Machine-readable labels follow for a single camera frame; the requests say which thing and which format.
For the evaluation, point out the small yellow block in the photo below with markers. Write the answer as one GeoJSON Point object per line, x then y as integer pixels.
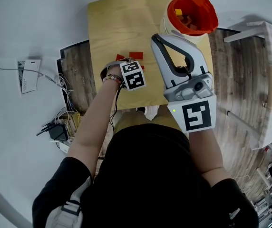
{"type": "Point", "coordinates": [178, 12]}

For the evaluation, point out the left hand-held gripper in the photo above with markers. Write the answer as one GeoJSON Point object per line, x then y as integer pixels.
{"type": "Point", "coordinates": [132, 77]}

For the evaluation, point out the person's white shoe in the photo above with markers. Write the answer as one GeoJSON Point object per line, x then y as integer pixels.
{"type": "Point", "coordinates": [151, 111]}

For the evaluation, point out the white board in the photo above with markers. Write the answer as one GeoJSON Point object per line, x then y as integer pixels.
{"type": "Point", "coordinates": [245, 33]}

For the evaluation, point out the person's left forearm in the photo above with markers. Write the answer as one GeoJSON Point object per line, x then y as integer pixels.
{"type": "Point", "coordinates": [90, 127]}

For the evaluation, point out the cream bucket with orange liner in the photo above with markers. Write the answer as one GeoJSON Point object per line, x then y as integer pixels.
{"type": "Point", "coordinates": [193, 6]}

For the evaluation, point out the person's right forearm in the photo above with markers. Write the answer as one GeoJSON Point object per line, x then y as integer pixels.
{"type": "Point", "coordinates": [205, 151]}

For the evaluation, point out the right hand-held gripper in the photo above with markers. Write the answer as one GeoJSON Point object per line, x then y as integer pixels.
{"type": "Point", "coordinates": [197, 116]}

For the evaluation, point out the white network device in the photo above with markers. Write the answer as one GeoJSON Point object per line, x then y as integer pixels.
{"type": "Point", "coordinates": [63, 147]}

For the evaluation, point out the black router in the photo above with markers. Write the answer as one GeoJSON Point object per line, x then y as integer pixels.
{"type": "Point", "coordinates": [57, 132]}

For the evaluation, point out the person's black shirt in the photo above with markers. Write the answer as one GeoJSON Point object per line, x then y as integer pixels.
{"type": "Point", "coordinates": [145, 179]}

